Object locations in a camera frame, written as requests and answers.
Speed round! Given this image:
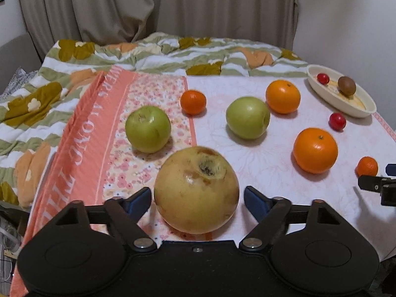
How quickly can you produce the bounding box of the green striped floral blanket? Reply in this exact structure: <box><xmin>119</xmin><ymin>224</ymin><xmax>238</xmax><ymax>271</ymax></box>
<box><xmin>0</xmin><ymin>32</ymin><xmax>310</xmax><ymax>208</ymax></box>

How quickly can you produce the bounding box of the green apple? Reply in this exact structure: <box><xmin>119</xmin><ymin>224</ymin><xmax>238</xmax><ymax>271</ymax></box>
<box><xmin>225</xmin><ymin>96</ymin><xmax>271</xmax><ymax>140</ymax></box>
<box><xmin>125</xmin><ymin>105</ymin><xmax>172</xmax><ymax>154</ymax></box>

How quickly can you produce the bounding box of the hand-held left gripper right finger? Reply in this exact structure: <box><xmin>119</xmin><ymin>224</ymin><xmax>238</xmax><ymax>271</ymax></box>
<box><xmin>238</xmin><ymin>186</ymin><xmax>341</xmax><ymax>252</ymax></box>

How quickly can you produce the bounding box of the pink floral tablecloth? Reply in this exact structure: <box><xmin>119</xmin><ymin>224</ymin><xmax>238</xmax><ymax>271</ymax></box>
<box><xmin>9</xmin><ymin>71</ymin><xmax>396</xmax><ymax>297</ymax></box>

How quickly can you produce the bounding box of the small mandarin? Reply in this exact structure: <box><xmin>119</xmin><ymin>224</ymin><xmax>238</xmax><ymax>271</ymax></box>
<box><xmin>355</xmin><ymin>156</ymin><xmax>379</xmax><ymax>178</ymax></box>
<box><xmin>180</xmin><ymin>90</ymin><xmax>207</xmax><ymax>116</ymax></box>

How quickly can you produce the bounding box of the large orange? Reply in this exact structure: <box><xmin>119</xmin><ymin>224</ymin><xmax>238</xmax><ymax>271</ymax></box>
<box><xmin>293</xmin><ymin>127</ymin><xmax>339</xmax><ymax>174</ymax></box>
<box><xmin>265</xmin><ymin>80</ymin><xmax>301</xmax><ymax>115</ymax></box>

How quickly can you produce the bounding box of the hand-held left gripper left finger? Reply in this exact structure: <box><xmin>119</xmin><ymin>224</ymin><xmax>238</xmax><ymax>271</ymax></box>
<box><xmin>54</xmin><ymin>187</ymin><xmax>158</xmax><ymax>252</ymax></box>

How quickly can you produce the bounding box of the white ceramic bowl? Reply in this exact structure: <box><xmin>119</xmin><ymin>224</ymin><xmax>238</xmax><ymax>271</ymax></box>
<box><xmin>306</xmin><ymin>64</ymin><xmax>377</xmax><ymax>119</ymax></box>

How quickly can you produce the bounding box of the large yellow pear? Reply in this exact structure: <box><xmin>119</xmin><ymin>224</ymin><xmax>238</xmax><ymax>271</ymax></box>
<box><xmin>154</xmin><ymin>146</ymin><xmax>240</xmax><ymax>235</ymax></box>

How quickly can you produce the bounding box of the brown kiwi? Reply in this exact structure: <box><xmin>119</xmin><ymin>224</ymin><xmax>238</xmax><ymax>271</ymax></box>
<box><xmin>337</xmin><ymin>76</ymin><xmax>357</xmax><ymax>97</ymax></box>

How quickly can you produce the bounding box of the grey dotted cloth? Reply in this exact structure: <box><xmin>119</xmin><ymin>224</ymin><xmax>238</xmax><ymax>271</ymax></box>
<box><xmin>5</xmin><ymin>66</ymin><xmax>38</xmax><ymax>94</ymax></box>

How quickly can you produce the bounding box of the beige curtain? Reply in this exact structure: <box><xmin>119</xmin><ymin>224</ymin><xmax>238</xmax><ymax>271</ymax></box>
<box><xmin>17</xmin><ymin>0</ymin><xmax>299</xmax><ymax>61</ymax></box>

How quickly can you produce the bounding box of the grey upholstered headboard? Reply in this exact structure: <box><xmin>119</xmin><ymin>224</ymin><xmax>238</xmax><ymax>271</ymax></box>
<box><xmin>0</xmin><ymin>34</ymin><xmax>42</xmax><ymax>96</ymax></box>

